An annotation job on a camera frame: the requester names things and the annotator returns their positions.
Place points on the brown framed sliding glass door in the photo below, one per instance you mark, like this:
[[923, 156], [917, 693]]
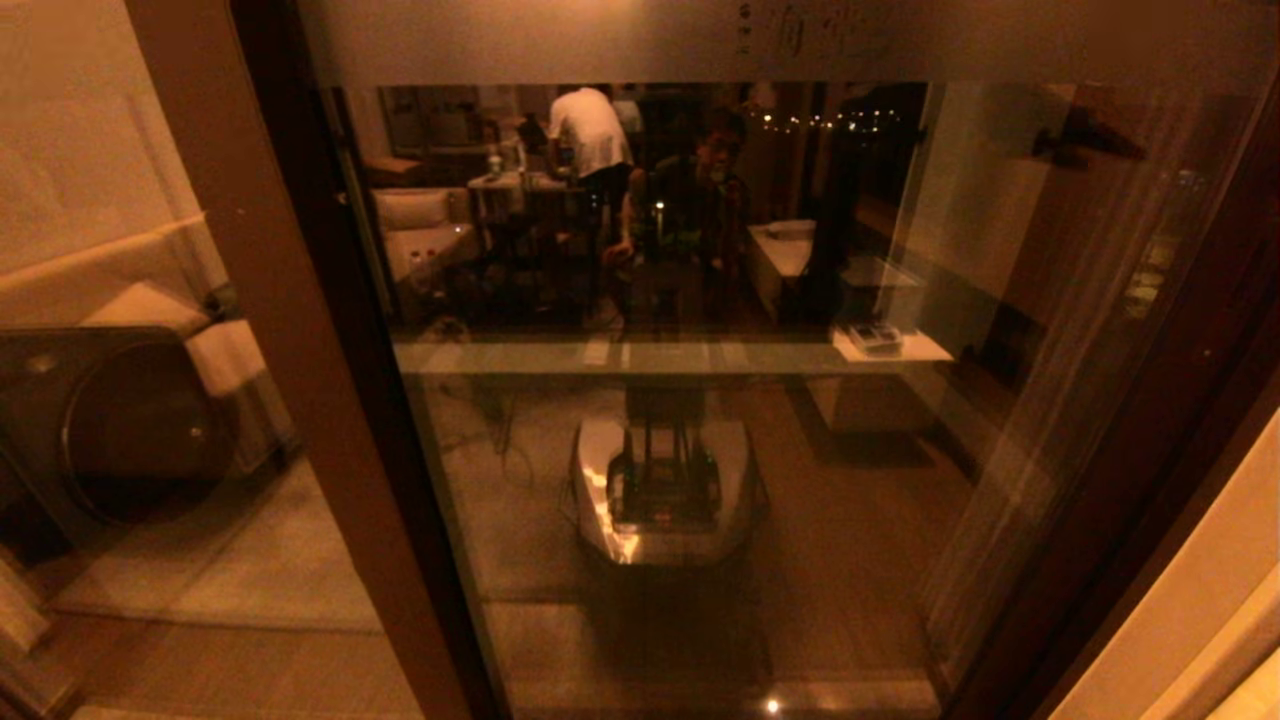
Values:
[[1080, 560]]

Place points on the brown framed fixed glass panel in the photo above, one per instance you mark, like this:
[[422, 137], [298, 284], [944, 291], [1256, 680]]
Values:
[[325, 400]]

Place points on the dark brown door frame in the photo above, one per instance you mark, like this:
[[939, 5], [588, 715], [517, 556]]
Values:
[[1200, 520]]

